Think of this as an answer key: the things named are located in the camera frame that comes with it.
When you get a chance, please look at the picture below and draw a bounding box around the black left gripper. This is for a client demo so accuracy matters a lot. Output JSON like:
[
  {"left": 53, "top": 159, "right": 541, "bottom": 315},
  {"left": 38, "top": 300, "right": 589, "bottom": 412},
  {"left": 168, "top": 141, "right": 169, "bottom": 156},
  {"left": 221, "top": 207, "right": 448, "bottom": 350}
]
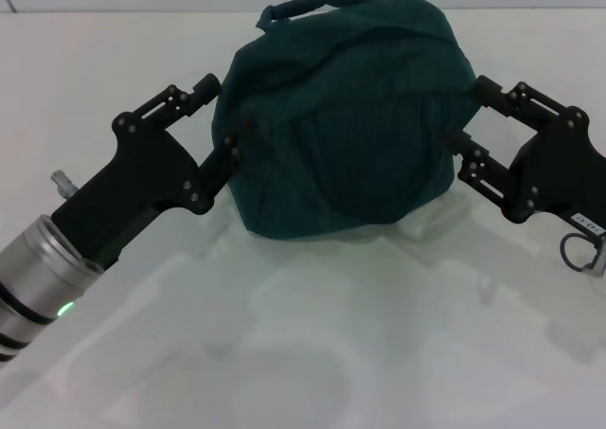
[{"left": 49, "top": 72, "right": 260, "bottom": 270}]

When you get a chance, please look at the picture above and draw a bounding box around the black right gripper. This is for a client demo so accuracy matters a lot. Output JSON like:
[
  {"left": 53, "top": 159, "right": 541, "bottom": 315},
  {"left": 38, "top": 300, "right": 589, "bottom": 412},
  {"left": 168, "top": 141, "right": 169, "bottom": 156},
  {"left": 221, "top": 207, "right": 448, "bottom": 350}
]
[{"left": 443, "top": 73, "right": 606, "bottom": 240}]

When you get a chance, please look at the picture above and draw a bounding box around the dark teal lunch bag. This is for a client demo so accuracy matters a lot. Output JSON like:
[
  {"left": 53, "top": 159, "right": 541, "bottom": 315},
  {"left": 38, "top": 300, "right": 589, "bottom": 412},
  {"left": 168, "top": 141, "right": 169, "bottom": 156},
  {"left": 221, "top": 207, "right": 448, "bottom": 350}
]
[{"left": 210, "top": 0, "right": 477, "bottom": 240}]

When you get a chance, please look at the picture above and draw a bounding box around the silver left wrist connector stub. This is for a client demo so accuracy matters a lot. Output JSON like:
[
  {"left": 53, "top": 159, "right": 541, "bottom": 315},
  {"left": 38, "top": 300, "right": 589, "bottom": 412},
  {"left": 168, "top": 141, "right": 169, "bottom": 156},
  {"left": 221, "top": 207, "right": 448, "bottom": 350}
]
[{"left": 49, "top": 168, "right": 79, "bottom": 200}]

